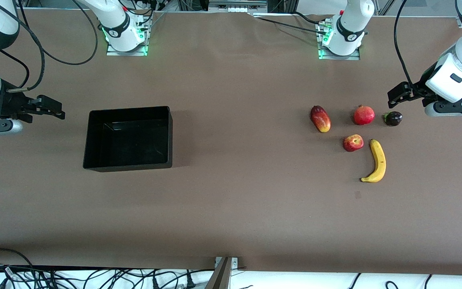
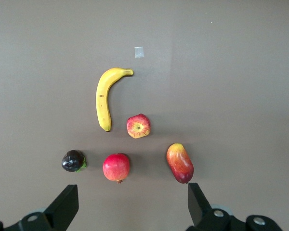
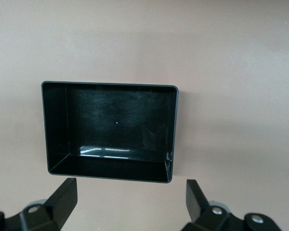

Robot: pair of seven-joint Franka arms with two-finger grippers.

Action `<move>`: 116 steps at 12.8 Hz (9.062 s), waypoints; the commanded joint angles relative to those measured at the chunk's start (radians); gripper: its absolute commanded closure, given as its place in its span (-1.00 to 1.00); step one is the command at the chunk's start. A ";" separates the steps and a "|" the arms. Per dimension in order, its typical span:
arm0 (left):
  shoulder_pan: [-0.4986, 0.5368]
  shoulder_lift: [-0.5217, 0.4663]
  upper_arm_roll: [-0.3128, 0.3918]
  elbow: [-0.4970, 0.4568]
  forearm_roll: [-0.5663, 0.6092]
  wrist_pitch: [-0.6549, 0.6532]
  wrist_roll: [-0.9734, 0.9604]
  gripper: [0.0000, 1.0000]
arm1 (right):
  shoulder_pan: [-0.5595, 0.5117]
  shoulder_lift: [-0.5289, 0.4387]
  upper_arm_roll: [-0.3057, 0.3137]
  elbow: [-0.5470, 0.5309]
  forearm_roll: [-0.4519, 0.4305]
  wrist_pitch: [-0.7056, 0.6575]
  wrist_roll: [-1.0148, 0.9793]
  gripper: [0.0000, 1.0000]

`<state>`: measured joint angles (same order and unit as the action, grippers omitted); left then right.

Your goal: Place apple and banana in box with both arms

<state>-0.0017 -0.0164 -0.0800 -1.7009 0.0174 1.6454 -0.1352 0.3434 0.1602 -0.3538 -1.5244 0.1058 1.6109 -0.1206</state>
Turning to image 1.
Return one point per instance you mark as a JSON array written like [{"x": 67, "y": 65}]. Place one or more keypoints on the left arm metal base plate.
[{"x": 355, "y": 56}]

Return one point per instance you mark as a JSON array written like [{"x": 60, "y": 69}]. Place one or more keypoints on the red pomegranate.
[{"x": 364, "y": 115}]

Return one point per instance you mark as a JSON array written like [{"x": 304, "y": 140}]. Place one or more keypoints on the metal table edge bracket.
[{"x": 221, "y": 277}]

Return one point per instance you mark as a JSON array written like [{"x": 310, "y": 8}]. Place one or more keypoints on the dark purple mangosteen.
[{"x": 394, "y": 119}]

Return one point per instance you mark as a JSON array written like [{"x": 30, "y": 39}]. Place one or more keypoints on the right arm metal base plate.
[{"x": 112, "y": 52}]

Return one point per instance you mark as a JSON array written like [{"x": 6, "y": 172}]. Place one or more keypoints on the red apple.
[{"x": 353, "y": 143}]

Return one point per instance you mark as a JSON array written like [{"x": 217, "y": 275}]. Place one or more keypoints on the yellow banana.
[{"x": 378, "y": 160}]

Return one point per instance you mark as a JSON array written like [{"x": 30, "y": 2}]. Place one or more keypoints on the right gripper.
[{"x": 11, "y": 103}]

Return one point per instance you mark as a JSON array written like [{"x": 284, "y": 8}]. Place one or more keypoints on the black plastic box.
[{"x": 128, "y": 140}]

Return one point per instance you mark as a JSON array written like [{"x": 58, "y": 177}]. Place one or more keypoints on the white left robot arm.
[{"x": 351, "y": 20}]

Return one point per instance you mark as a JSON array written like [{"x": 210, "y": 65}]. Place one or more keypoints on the silver device with ports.
[{"x": 235, "y": 4}]

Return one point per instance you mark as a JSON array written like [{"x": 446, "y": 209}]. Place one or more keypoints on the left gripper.
[{"x": 420, "y": 89}]

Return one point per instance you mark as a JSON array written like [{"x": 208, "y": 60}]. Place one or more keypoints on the red yellow mango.
[{"x": 320, "y": 119}]

